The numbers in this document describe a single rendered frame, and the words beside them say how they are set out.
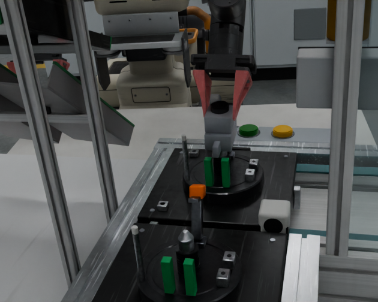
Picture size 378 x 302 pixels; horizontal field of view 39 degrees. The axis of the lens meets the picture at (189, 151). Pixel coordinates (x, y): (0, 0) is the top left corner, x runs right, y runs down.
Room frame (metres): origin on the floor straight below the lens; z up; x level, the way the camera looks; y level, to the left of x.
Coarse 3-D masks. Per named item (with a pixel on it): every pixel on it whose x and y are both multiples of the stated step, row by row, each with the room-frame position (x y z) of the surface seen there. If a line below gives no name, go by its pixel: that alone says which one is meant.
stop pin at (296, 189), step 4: (296, 188) 0.77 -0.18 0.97; (300, 188) 0.77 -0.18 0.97; (296, 192) 0.77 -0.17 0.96; (300, 192) 0.77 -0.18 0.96; (296, 196) 0.77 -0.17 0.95; (300, 196) 0.77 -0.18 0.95; (296, 200) 0.77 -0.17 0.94; (300, 200) 0.77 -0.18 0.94; (296, 204) 0.77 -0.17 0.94; (300, 204) 0.77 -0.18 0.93; (296, 208) 0.77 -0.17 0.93
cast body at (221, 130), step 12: (216, 108) 0.79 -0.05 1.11; (228, 108) 0.80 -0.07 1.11; (204, 120) 0.79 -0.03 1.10; (216, 120) 0.78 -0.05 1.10; (228, 120) 0.78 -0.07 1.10; (216, 132) 0.79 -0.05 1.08; (228, 132) 0.78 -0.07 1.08; (216, 144) 0.77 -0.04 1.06; (228, 144) 0.78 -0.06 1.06; (216, 156) 0.76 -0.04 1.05
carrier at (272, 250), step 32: (128, 256) 0.62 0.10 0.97; (160, 256) 0.59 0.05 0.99; (192, 256) 0.55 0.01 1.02; (224, 256) 0.56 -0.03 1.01; (256, 256) 0.60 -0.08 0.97; (128, 288) 0.56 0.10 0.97; (160, 288) 0.53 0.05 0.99; (192, 288) 0.51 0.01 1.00; (224, 288) 0.52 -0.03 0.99; (256, 288) 0.53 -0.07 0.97
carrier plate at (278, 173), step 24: (168, 168) 0.87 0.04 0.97; (264, 168) 0.84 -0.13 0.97; (288, 168) 0.83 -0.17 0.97; (168, 192) 0.79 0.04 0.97; (264, 192) 0.76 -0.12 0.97; (288, 192) 0.75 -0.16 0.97; (144, 216) 0.72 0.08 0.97; (168, 216) 0.72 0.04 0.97; (216, 216) 0.70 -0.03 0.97; (240, 216) 0.70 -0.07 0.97
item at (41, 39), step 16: (32, 0) 0.77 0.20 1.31; (48, 0) 0.80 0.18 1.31; (64, 0) 0.83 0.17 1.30; (32, 16) 0.76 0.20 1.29; (48, 16) 0.79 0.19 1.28; (64, 16) 0.83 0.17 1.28; (32, 32) 0.77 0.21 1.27; (48, 32) 0.79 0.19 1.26; (64, 32) 0.82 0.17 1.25; (96, 32) 0.90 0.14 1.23; (96, 48) 0.91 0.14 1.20
